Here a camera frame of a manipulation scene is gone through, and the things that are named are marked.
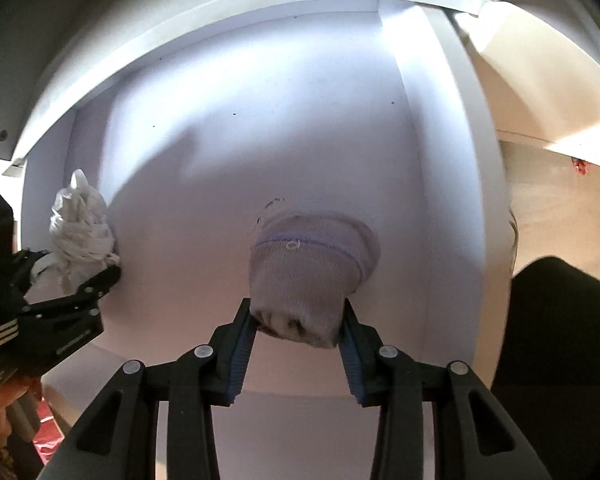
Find red pink quilted blanket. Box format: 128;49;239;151
33;400;64;465

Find person's left hand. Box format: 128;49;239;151
0;376;41;448

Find lilac grey sock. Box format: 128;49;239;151
249;210;381;349

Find white drawer box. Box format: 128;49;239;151
0;0;600;480

